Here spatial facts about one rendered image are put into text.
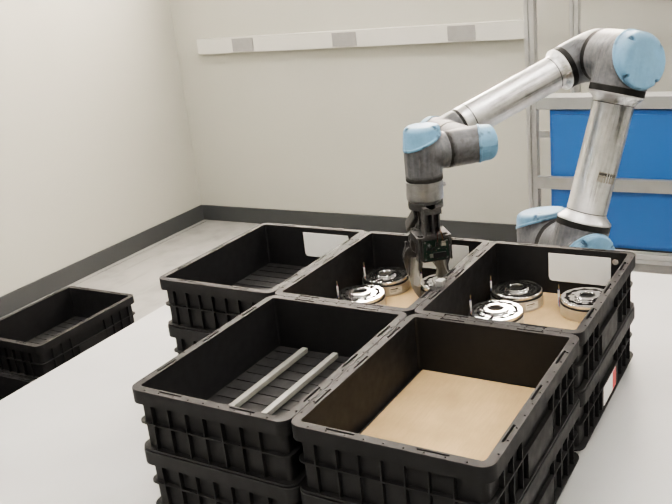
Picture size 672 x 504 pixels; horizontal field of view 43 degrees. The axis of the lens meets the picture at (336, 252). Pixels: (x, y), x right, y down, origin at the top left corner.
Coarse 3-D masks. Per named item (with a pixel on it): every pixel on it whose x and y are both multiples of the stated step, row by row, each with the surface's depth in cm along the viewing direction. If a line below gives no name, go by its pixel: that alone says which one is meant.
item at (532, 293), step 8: (512, 280) 176; (520, 280) 176; (528, 280) 175; (496, 288) 173; (536, 288) 171; (496, 296) 170; (504, 296) 168; (512, 296) 168; (520, 296) 168; (528, 296) 167; (536, 296) 168
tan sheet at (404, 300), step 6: (402, 294) 183; (408, 294) 183; (414, 294) 183; (390, 300) 181; (396, 300) 180; (402, 300) 180; (408, 300) 180; (414, 300) 180; (396, 306) 177; (402, 306) 177; (408, 306) 177
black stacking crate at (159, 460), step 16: (144, 448) 136; (160, 464) 134; (176, 464) 132; (192, 464) 130; (160, 480) 137; (176, 480) 135; (192, 480) 133; (208, 480) 129; (224, 480) 127; (240, 480) 126; (256, 480) 124; (160, 496) 141; (176, 496) 136; (192, 496) 134; (208, 496) 132; (224, 496) 130; (240, 496) 128; (256, 496) 127; (272, 496) 123; (288, 496) 122
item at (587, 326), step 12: (480, 252) 174; (588, 252) 169; (600, 252) 168; (612, 252) 167; (624, 252) 166; (468, 264) 168; (624, 264) 161; (456, 276) 164; (624, 276) 157; (444, 288) 158; (612, 288) 150; (432, 300) 153; (600, 300) 145; (612, 300) 150; (420, 312) 148; (432, 312) 148; (588, 312) 141; (600, 312) 143; (504, 324) 140; (516, 324) 140; (528, 324) 139; (588, 324) 137; (588, 336) 137
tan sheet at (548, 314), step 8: (544, 296) 175; (552, 296) 174; (560, 296) 174; (544, 304) 171; (552, 304) 170; (528, 312) 168; (536, 312) 167; (544, 312) 167; (552, 312) 167; (528, 320) 164; (536, 320) 164; (544, 320) 164; (552, 320) 163; (560, 320) 163; (568, 320) 162; (568, 328) 159; (576, 328) 159
